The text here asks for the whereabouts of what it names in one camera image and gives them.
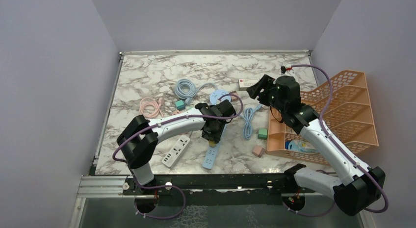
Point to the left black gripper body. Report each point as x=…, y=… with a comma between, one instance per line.
x=215, y=134

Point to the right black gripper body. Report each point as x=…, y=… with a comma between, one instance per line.
x=268, y=96

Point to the pink charger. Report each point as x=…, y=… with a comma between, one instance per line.
x=258, y=151
x=234, y=96

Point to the green charger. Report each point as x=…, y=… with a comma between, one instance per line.
x=262, y=133

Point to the pink charger front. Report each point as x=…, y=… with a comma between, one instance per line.
x=258, y=151

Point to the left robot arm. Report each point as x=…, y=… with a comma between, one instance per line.
x=139, y=139

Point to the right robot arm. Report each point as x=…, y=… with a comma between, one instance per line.
x=357, y=185

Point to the blue long power strip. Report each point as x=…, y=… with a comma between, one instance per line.
x=212, y=152

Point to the blue round power strip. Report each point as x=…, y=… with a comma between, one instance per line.
x=216, y=95

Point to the white red small box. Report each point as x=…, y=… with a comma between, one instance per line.
x=245, y=83

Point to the white power strip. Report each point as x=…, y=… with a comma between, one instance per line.
x=174, y=154

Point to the orange plastic file rack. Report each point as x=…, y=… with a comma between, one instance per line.
x=349, y=117

